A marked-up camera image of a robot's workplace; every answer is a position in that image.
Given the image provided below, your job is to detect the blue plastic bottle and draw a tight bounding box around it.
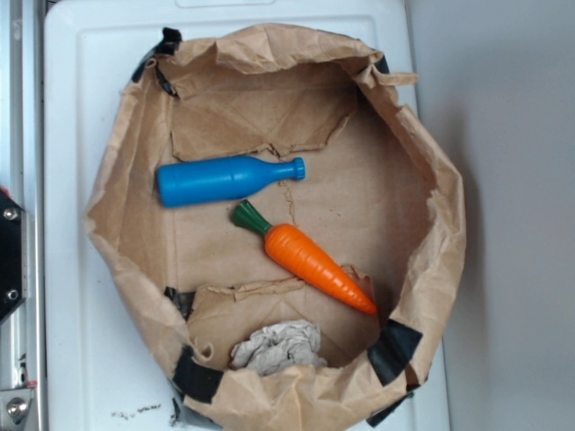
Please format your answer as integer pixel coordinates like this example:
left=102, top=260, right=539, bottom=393
left=156, top=155, right=306, bottom=207

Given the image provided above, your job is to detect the brown paper bag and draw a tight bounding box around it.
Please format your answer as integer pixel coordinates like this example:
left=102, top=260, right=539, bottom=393
left=84, top=23, right=466, bottom=430

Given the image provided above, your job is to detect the metal frame rail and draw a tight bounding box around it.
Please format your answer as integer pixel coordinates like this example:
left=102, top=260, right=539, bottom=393
left=1, top=1, right=49, bottom=430

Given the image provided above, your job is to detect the black metal bracket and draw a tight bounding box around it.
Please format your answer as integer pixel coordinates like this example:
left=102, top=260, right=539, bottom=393
left=1, top=187, right=27, bottom=324

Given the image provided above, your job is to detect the crumpled white paper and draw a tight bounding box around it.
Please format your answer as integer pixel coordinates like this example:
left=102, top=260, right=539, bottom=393
left=229, top=320, right=328, bottom=376

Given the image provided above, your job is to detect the orange toy carrot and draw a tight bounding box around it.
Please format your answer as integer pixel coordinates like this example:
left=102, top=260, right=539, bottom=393
left=232, top=199, right=376, bottom=315

